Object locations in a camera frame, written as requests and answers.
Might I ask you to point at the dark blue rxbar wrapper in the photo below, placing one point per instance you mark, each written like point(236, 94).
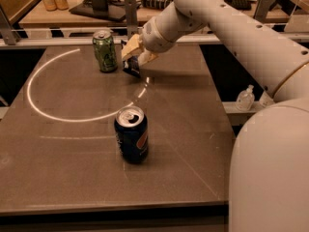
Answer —
point(131, 66)

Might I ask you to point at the clear sanitizer bottle right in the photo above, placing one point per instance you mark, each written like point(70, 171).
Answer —
point(266, 100)

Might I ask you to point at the black monitor stand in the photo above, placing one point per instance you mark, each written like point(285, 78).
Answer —
point(100, 9)

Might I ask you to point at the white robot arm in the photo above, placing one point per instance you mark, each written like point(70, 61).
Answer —
point(269, 169)

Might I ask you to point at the green soda can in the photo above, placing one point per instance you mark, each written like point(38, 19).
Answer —
point(104, 49)

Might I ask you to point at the grey side shelf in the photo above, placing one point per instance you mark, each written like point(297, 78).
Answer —
point(237, 117)

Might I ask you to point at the blue pepsi can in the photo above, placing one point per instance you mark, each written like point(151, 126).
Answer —
point(131, 127)

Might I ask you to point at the black power strip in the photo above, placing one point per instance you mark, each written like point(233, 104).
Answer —
point(156, 4)

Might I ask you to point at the clear sanitizer bottle left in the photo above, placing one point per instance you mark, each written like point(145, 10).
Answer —
point(245, 99)

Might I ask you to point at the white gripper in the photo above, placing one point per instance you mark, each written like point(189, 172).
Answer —
point(154, 38)

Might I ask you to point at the grey metal railing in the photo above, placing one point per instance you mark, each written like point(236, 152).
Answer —
point(42, 37)

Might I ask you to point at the wooden background desk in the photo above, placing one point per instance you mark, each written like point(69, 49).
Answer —
point(39, 17)

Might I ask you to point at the clear sanitizer bottle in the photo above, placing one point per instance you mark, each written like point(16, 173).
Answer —
point(266, 100)
point(245, 99)

